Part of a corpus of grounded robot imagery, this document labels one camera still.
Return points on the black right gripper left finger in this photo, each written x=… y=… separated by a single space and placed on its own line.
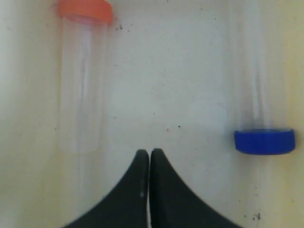
x=125 y=206

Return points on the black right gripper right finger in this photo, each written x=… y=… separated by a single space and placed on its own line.
x=173 y=204

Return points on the blue-capped clear tube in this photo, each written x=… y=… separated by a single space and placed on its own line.
x=257 y=65

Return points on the orange-capped clear tube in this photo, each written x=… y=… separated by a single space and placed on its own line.
x=84 y=30

